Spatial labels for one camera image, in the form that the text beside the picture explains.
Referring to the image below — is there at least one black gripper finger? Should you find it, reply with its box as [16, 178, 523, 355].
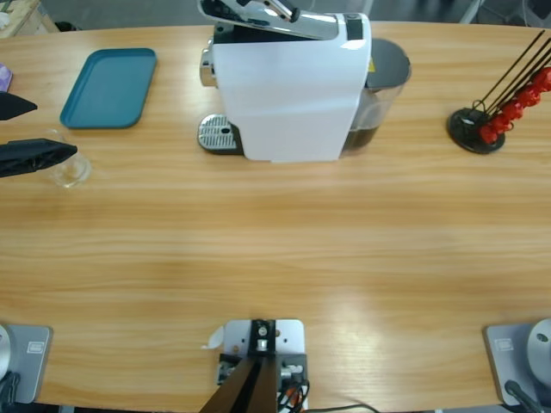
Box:
[0, 137, 78, 179]
[0, 91, 39, 121]

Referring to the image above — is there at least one clear drinking glass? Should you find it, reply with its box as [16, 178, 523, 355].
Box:
[40, 127, 93, 189]

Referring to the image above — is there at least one white capsule coffee machine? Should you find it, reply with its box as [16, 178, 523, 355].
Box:
[196, 0, 374, 165]

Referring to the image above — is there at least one red coffee capsule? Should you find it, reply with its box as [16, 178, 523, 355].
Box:
[478, 124, 500, 145]
[532, 66, 551, 92]
[488, 114, 514, 135]
[501, 101, 525, 124]
[517, 83, 542, 108]

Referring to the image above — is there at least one purple packet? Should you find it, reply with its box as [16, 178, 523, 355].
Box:
[0, 62, 15, 94]

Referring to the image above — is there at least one wooden crate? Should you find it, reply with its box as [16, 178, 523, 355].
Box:
[0, 0, 60, 40]

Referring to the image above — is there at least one teal plastic tray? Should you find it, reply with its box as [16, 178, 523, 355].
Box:
[59, 47, 158, 130]

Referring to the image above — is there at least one white paper tab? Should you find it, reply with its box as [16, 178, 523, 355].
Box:
[200, 325, 226, 351]

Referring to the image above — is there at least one clear water tank black lid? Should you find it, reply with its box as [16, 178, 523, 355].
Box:
[342, 37, 413, 158]

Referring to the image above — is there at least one black capsule holder with rods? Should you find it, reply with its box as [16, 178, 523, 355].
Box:
[446, 28, 551, 155]

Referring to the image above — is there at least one white furniture leg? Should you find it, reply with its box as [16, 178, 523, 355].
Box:
[456, 0, 486, 25]

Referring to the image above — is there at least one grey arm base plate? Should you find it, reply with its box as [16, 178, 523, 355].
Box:
[481, 322, 551, 408]
[4, 324, 54, 404]

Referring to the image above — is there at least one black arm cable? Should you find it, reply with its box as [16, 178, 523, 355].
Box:
[0, 372, 22, 405]
[504, 379, 544, 413]

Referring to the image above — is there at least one dark camera post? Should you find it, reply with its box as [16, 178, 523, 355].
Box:
[201, 318, 277, 413]

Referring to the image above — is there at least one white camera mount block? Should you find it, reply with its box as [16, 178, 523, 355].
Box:
[214, 317, 309, 413]

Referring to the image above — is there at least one camera mount cable bundle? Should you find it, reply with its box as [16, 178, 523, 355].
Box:
[275, 378, 311, 413]

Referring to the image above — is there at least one black cable at table edge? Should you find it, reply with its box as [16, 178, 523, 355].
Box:
[307, 403, 382, 413]

